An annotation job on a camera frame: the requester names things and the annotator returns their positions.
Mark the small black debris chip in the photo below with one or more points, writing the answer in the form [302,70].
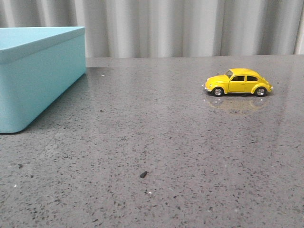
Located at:
[143,174]

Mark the yellow toy beetle car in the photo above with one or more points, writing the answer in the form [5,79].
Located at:
[238,80]

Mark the light blue storage box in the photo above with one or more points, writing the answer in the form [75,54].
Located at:
[37,64]

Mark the white pleated curtain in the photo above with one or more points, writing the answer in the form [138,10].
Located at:
[170,28]

